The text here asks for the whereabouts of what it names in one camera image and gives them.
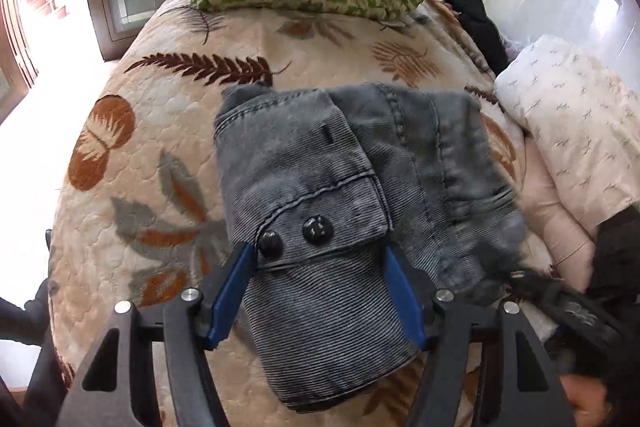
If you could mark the pink bed sheet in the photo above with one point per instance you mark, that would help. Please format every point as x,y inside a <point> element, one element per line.
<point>569,245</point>

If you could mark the grey denim pants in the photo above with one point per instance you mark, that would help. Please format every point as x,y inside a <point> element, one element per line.
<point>320,182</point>

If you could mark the leaf pattern bed blanket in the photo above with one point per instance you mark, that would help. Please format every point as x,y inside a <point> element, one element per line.
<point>140,214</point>

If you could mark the person's right hand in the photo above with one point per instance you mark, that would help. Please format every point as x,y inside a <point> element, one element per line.
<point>589,400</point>

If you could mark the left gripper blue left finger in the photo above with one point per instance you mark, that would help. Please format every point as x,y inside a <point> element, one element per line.
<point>196,322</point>

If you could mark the white floral pillow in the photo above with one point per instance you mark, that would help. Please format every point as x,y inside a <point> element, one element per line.
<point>584,122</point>

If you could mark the black clothing pile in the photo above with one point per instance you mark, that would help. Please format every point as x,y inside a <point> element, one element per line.
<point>472,16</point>

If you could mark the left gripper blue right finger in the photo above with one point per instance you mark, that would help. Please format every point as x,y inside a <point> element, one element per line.
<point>427,318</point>

